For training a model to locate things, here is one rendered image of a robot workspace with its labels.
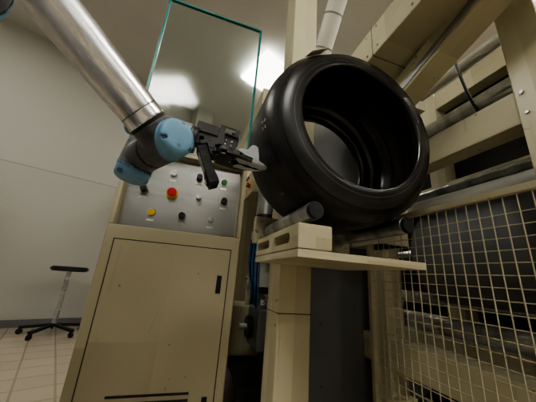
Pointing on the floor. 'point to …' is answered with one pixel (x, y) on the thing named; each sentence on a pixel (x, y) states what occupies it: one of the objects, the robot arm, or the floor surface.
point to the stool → (56, 306)
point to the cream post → (279, 280)
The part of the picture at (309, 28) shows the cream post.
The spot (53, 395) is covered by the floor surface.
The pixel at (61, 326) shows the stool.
